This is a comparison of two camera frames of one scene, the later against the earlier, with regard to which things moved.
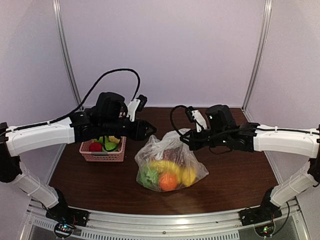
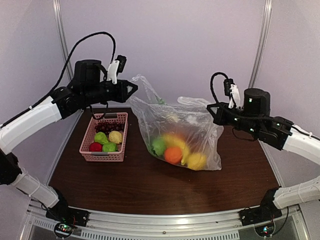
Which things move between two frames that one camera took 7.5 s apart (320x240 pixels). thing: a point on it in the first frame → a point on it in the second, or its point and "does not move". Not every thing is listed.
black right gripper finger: (187, 140) → (218, 113)
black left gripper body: (111, 127) → (94, 93)
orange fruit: (168, 182) → (173, 155)
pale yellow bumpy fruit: (112, 138) does not move
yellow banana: (167, 166) → (171, 140)
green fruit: (148, 177) → (158, 146)
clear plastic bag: (168, 164) → (183, 134)
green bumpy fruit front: (110, 146) does not move
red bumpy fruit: (95, 147) does not move
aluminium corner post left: (56, 5) does not move
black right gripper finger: (187, 136) → (217, 109)
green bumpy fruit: (100, 140) does not move
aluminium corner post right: (267, 22) does not move
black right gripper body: (218, 138) → (245, 121)
